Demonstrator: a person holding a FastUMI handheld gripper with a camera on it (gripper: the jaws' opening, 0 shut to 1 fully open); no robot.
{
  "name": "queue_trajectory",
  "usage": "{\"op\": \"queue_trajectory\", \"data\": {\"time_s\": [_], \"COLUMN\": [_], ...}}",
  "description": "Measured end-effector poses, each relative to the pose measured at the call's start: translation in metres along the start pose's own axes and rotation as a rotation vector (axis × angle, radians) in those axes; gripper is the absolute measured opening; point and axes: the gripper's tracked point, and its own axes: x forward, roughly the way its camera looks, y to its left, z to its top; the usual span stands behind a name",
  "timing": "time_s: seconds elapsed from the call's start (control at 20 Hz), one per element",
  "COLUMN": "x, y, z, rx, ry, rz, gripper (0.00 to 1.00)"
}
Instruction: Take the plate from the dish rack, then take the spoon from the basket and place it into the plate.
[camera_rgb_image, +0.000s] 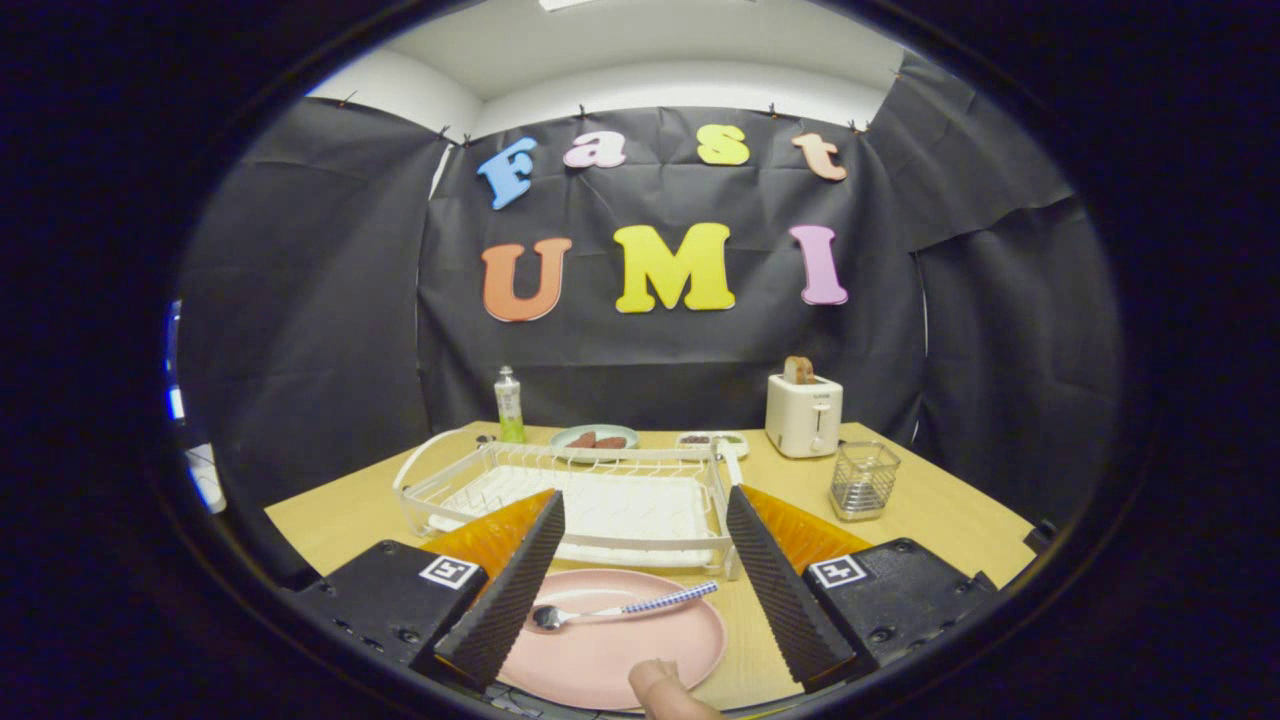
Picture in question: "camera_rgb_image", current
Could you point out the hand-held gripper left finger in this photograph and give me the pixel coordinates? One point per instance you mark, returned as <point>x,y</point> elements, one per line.
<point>512,590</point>

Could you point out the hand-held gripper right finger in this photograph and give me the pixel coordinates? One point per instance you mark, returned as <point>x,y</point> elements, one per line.
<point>785,600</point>

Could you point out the pink plate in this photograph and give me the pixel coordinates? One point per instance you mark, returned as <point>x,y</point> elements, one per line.
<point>600,655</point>

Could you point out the small pale green plate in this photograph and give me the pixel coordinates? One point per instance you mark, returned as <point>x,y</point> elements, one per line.
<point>560,440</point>

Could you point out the white divided condiment dish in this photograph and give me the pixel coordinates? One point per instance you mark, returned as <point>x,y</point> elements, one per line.
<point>712,445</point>

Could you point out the brown sausage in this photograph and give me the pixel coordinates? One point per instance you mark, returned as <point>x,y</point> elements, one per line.
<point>581,440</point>
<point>612,442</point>

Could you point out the green liquid bottle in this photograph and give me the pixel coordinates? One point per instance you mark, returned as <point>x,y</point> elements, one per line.
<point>511,410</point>

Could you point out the white toaster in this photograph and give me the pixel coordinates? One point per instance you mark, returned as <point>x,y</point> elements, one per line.
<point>800,420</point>

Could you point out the toast bread slice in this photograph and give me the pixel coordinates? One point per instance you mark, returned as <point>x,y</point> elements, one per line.
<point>798,370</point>

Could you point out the black backdrop cloth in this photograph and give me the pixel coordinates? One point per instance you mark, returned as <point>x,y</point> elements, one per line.
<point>650,370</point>

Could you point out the bright screen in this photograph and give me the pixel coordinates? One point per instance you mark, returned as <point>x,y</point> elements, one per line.
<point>203,475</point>

